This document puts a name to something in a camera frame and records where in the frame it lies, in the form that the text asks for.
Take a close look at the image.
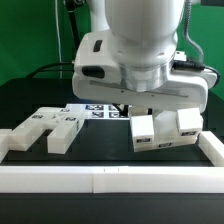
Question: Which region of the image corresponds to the white chair back part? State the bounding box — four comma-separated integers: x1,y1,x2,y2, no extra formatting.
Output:
9,105,85,154

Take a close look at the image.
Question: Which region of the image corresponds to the white paper tag sheet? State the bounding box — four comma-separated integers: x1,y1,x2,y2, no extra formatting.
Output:
66,104,129,120

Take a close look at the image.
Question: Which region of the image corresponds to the white left fence wall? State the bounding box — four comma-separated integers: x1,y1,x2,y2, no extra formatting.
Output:
0,129,12,163

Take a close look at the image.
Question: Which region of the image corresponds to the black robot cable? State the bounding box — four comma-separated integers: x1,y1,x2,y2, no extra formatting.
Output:
25,0,86,79

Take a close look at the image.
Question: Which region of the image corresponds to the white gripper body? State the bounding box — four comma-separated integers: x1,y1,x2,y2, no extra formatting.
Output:
72,69,217,113

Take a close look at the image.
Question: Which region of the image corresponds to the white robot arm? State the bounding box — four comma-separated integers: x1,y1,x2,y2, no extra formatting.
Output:
72,0,217,112

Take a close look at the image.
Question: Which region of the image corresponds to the white front fence wall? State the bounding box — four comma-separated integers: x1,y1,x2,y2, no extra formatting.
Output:
0,166,224,193

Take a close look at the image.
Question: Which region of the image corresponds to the white thin cable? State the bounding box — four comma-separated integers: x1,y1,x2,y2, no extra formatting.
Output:
54,0,64,80

